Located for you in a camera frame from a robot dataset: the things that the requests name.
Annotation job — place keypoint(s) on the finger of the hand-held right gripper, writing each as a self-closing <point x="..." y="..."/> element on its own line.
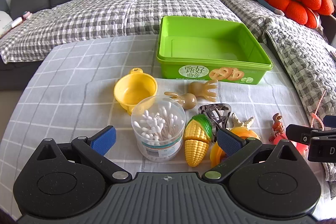
<point x="330" y="120"/>
<point x="299" y="135"/>

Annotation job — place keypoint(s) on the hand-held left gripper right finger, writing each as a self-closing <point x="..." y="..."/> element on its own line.
<point x="229" y="142"/>

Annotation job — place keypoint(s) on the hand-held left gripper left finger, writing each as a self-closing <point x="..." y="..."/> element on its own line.
<point x="103" y="140"/>

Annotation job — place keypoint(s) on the pink toy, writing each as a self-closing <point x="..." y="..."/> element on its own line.
<point x="299" y="146"/>

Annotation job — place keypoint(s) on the orange toy cup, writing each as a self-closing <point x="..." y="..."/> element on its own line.
<point x="242" y="132"/>

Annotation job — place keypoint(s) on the red crab figure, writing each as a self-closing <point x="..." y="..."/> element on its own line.
<point x="277" y="126"/>

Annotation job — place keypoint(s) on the yellow toy corn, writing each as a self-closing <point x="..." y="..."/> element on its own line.
<point x="196" y="144"/>

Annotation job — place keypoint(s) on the clear cotton swab jar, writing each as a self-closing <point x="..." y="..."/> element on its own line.
<point x="157" y="132"/>

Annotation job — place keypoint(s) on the yellow toy pot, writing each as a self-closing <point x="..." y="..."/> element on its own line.
<point x="135" y="91"/>

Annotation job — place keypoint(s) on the green plastic box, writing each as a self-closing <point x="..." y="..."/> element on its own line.
<point x="210" y="52"/>

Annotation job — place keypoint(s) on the beige starfish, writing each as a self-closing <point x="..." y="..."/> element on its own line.
<point x="242" y="122"/>

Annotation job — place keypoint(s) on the spotted clear hair claw clip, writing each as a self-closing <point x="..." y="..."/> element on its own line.
<point x="215" y="114"/>

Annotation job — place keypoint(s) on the grey grid tablecloth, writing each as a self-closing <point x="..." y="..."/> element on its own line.
<point x="68" y="98"/>

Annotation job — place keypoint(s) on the tan hand-shaped massager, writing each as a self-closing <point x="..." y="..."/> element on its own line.
<point x="187" y="101"/>
<point x="203" y="88"/>

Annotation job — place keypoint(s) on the grey checked blanket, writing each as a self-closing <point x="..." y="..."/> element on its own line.
<point x="92" y="22"/>

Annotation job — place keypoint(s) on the orange pumpkin cushion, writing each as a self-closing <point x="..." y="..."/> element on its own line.
<point x="299" y="1"/>

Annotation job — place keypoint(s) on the grey checked sofa cover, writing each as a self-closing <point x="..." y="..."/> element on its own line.
<point x="252" y="11"/>

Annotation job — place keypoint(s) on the pink and white packet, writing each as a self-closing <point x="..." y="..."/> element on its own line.
<point x="18" y="20"/>

